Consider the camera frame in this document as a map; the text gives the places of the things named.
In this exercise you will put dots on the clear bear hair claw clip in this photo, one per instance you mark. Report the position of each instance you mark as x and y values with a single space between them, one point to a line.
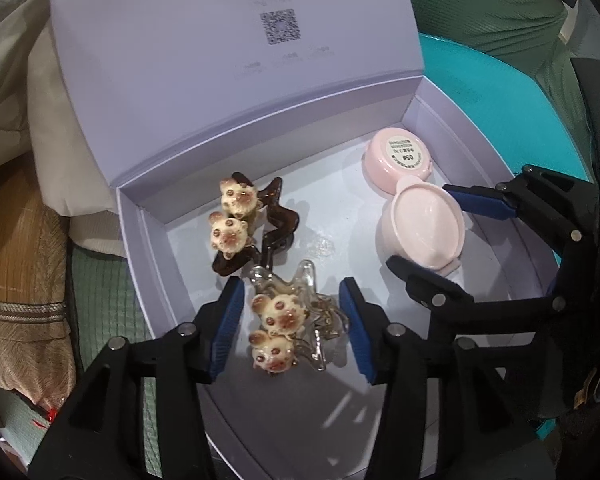
285 320

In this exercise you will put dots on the green covered sofa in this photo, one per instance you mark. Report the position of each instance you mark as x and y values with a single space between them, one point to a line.
490 10

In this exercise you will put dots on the pink round case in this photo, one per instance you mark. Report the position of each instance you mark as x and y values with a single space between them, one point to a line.
420 220

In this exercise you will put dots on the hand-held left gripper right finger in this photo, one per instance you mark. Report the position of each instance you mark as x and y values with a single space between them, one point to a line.
360 330

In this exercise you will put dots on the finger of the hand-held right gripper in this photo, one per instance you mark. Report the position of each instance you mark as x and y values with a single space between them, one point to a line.
480 201
430 285

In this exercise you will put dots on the teal bubble mailer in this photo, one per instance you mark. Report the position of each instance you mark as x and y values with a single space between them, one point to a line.
485 100

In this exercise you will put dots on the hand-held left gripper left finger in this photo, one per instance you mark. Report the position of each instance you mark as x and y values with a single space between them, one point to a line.
225 330

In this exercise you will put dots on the brown striped blanket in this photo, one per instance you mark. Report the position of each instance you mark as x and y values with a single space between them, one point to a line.
20 285

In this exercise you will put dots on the white hinged gift box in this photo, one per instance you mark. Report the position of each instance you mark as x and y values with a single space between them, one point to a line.
230 110

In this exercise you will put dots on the brown bear hair claw clip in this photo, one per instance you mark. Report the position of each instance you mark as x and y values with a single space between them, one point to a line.
245 220

